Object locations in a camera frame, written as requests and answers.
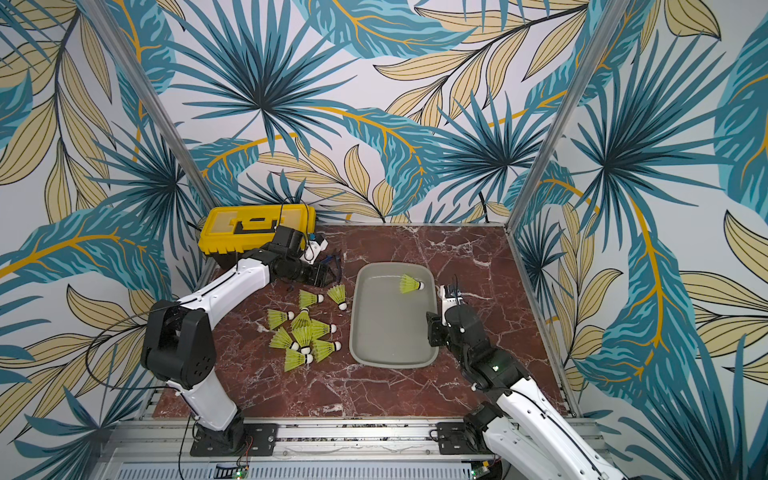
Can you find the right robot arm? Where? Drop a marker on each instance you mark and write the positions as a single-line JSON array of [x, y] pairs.
[[517, 423]]

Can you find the grey-green plastic storage tray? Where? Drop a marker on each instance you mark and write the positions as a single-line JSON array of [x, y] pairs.
[[388, 329]]

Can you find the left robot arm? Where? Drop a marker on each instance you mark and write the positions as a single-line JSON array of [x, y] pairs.
[[160, 352]]

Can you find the yellow black toolbox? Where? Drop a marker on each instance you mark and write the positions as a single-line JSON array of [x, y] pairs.
[[229, 232]]

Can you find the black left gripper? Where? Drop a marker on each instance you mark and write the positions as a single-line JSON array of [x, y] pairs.
[[320, 276]]

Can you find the yellow shuttlecock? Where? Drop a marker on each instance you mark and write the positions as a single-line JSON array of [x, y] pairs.
[[276, 318], [302, 320], [408, 284], [322, 349], [337, 294], [320, 329], [308, 299], [294, 359], [281, 339]]

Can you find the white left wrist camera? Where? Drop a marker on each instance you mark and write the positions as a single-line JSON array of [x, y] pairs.
[[315, 246]]

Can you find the aluminium frame post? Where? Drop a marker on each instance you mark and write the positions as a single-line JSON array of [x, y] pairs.
[[108, 29], [599, 41]]

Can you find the aluminium frame post left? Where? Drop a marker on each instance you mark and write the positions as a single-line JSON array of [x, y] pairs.
[[108, 29]]

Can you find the aluminium frame post right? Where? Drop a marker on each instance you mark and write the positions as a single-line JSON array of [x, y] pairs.
[[599, 41]]

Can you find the yellow shuttlecock on table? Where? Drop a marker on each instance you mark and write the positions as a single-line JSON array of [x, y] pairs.
[[281, 339], [294, 359], [322, 349], [302, 320], [320, 329], [276, 318]]

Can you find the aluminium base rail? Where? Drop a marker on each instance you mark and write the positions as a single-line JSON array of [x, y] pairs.
[[307, 448]]

